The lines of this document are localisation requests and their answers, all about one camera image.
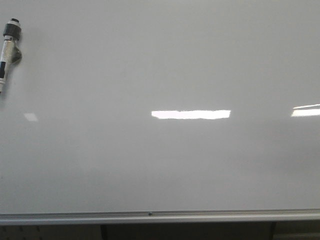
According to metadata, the white whiteboard with aluminium frame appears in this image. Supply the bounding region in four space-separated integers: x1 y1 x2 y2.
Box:
0 0 320 225

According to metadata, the taped black whiteboard marker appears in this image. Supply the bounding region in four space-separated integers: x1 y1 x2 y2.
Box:
0 18 22 93

